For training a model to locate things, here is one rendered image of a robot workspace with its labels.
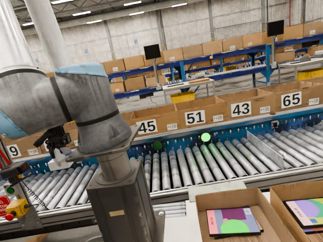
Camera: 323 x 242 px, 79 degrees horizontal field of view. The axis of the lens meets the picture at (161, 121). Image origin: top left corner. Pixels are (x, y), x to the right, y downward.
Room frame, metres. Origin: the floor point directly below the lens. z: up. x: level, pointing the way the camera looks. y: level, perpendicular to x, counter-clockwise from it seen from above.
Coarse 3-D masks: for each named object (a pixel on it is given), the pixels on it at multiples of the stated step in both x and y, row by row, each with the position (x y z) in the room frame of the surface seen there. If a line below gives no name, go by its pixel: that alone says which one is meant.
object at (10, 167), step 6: (18, 162) 0.94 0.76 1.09; (24, 162) 0.93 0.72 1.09; (6, 168) 0.90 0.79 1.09; (12, 168) 0.89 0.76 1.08; (18, 168) 0.89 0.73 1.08; (24, 168) 0.91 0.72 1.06; (0, 174) 0.89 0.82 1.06; (6, 174) 0.89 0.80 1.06; (12, 174) 0.89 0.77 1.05; (18, 174) 0.89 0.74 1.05; (12, 180) 0.90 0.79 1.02; (18, 180) 0.91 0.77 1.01
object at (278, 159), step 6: (252, 138) 1.33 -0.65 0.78; (252, 144) 1.34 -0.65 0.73; (258, 144) 1.25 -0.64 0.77; (264, 144) 1.16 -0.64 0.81; (264, 150) 1.16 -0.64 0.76; (270, 150) 1.09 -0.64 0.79; (270, 156) 1.10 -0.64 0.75; (276, 156) 1.03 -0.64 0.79; (276, 162) 1.03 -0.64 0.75; (282, 162) 0.97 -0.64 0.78; (282, 168) 0.97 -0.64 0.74
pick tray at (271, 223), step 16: (224, 192) 0.73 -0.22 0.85; (240, 192) 0.73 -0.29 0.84; (256, 192) 0.72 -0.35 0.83; (208, 208) 0.74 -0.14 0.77; (256, 208) 0.70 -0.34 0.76; (272, 208) 0.59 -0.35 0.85; (272, 224) 0.59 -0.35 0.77; (208, 240) 0.59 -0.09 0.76; (224, 240) 0.58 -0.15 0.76; (240, 240) 0.56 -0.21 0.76; (256, 240) 0.55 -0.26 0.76; (272, 240) 0.54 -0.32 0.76; (288, 240) 0.49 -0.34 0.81
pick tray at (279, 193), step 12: (276, 192) 0.71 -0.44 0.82; (288, 192) 0.70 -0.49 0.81; (300, 192) 0.70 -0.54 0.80; (312, 192) 0.69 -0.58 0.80; (276, 204) 0.65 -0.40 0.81; (288, 216) 0.56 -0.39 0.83; (288, 228) 0.56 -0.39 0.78; (300, 228) 0.49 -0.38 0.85; (300, 240) 0.49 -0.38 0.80; (312, 240) 0.51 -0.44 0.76
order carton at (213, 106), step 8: (176, 104) 1.81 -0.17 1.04; (184, 104) 1.81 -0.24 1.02; (192, 104) 1.81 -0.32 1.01; (200, 104) 1.80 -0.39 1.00; (208, 104) 1.80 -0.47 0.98; (216, 104) 1.51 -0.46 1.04; (224, 104) 1.51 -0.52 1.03; (184, 112) 1.52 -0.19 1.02; (208, 112) 1.52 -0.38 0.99; (216, 112) 1.51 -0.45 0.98; (224, 112) 1.51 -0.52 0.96; (184, 120) 1.52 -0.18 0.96; (208, 120) 1.52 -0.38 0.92; (224, 120) 1.51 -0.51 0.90; (184, 128) 1.52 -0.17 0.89
